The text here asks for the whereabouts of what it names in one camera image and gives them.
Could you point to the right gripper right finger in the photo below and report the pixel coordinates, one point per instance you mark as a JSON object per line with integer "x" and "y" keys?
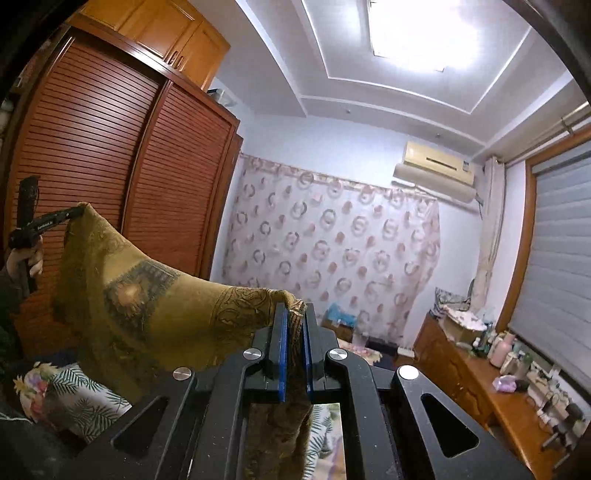
{"x": 397, "y": 424}

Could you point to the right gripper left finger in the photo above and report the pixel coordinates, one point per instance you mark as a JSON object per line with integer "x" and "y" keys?
{"x": 192, "y": 424}

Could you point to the mustard gold patterned garment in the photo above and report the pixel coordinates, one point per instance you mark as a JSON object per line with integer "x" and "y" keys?
{"x": 136, "y": 318}

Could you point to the left hand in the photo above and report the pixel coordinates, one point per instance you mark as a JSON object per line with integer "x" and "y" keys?
{"x": 32, "y": 258}

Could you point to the floral bed blanket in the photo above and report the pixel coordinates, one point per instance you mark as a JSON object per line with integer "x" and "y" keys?
{"x": 372, "y": 357}

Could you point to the wooden sideboard cabinet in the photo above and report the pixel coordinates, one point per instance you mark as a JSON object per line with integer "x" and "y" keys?
{"x": 468, "y": 380}

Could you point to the cardboard box with blue cloth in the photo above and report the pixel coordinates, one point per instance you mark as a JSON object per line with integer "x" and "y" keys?
{"x": 342, "y": 323}

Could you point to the cardboard box on sideboard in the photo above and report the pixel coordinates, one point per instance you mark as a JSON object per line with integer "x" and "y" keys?
{"x": 462, "y": 326}

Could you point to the purple plastic bag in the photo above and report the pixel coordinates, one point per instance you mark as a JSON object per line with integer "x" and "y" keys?
{"x": 505, "y": 384}

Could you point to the palm leaf print towel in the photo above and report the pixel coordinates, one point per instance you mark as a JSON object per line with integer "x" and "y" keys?
{"x": 65, "y": 398}

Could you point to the brown louvered wardrobe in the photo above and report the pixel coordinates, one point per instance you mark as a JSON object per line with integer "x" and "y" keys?
{"x": 114, "y": 112}

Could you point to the pink thermos jug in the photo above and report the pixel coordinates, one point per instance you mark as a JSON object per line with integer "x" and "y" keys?
{"x": 501, "y": 350}

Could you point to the circle patterned curtain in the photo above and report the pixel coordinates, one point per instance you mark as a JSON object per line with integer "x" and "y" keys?
{"x": 368, "y": 250}

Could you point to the grey window blind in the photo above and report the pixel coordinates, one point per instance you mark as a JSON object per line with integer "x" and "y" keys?
{"x": 553, "y": 309}

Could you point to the tied beige curtain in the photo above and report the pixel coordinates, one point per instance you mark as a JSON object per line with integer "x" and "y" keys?
{"x": 493, "y": 206}

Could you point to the ceiling light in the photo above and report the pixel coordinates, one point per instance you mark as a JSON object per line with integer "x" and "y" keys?
{"x": 425, "y": 36}

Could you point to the wall air conditioner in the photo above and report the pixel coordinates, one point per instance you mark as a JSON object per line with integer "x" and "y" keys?
{"x": 438, "y": 171}

